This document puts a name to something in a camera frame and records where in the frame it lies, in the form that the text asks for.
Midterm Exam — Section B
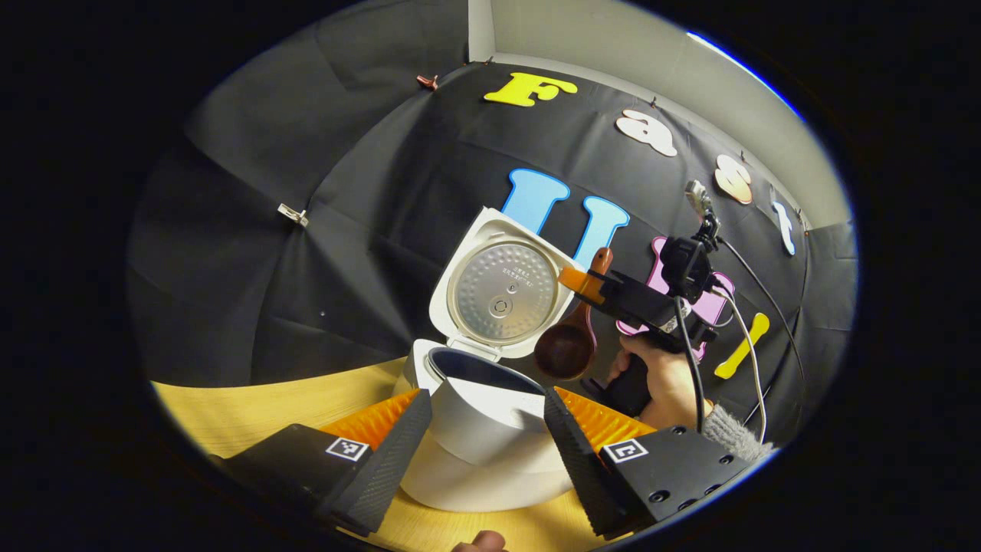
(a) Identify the black backdrop cloth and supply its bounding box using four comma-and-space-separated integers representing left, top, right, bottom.
126, 0, 859, 445

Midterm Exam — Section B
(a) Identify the brown wooden spoon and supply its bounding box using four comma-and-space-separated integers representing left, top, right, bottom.
534, 247, 614, 381

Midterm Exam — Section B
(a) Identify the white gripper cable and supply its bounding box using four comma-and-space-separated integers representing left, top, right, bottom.
711, 285, 769, 444

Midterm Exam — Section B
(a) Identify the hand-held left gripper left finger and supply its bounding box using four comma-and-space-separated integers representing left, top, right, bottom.
211, 389, 434, 536

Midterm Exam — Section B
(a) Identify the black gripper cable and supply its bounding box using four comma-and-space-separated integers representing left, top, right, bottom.
673, 295, 707, 432

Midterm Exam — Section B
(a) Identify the white rice cooker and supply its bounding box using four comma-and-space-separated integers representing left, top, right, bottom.
395, 207, 587, 513

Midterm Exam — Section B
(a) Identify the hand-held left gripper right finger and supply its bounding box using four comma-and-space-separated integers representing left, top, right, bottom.
544, 386, 756, 537

